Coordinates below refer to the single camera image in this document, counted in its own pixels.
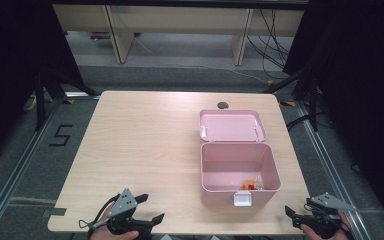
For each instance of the yellow floor tape piece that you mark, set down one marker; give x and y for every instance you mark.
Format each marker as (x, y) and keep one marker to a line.
(288, 103)
(68, 101)

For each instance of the light wooden desk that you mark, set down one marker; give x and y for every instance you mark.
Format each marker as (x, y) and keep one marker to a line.
(180, 20)

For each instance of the black metal stand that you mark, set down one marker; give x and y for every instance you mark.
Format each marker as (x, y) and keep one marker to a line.
(313, 100)
(40, 100)

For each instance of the pink plastic box with lid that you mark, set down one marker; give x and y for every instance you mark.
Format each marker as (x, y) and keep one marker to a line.
(233, 160)

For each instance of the person's right hand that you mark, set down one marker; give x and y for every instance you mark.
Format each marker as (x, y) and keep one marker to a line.
(310, 231)

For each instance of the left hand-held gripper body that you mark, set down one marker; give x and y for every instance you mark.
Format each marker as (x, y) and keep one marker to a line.
(123, 203)

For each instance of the black curtain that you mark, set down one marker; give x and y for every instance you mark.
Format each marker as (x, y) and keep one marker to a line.
(363, 83)
(13, 66)

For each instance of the aluminium floor rail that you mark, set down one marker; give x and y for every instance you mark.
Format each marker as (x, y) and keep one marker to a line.
(330, 170)
(16, 173)

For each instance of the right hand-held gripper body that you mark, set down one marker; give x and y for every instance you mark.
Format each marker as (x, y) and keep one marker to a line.
(330, 201)

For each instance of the small orange and red toy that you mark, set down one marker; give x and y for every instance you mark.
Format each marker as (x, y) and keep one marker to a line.
(251, 185)

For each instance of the grey tape strip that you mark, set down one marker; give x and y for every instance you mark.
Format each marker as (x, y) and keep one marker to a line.
(54, 212)

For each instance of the person's left hand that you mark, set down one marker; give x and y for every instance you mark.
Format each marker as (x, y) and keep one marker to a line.
(113, 236)

